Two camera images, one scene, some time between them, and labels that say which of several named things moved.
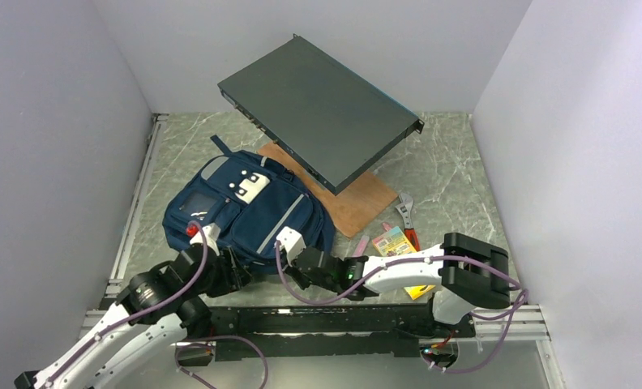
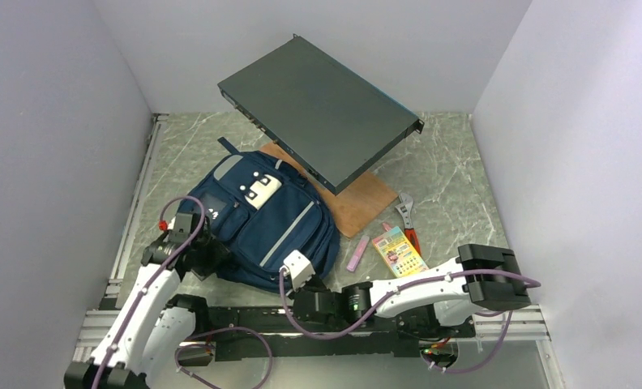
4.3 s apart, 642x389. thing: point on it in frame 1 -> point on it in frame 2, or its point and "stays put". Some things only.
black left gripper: x=233 y=277 -> x=217 y=251
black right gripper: x=293 y=271 -> x=314 y=281
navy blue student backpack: x=249 y=197 stays put
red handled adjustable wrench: x=406 y=203 stays put
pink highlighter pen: x=361 y=246 stays put
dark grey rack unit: x=325 y=114 stays put
